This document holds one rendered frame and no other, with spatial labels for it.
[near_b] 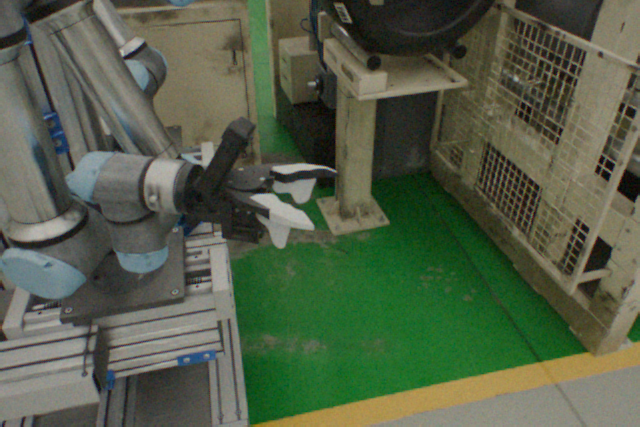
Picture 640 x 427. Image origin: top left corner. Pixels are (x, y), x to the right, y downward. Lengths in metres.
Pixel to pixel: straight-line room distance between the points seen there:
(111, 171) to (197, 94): 1.50
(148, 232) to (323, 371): 1.09
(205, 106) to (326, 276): 0.89
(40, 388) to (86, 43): 0.62
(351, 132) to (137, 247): 1.37
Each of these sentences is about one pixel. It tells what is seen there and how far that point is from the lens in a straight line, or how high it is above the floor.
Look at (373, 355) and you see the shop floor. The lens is 1.81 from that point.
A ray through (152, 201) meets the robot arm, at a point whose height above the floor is 1.05.
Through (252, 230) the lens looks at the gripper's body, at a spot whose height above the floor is 1.02.
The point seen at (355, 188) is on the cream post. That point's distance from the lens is 2.19.
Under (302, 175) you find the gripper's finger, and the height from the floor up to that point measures 1.05.
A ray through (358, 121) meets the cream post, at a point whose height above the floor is 0.51.
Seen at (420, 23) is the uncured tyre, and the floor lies 0.93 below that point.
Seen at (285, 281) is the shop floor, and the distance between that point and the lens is 2.03.
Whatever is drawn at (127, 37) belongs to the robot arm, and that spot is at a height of 0.99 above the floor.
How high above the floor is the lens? 1.44
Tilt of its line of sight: 35 degrees down
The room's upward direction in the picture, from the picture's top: straight up
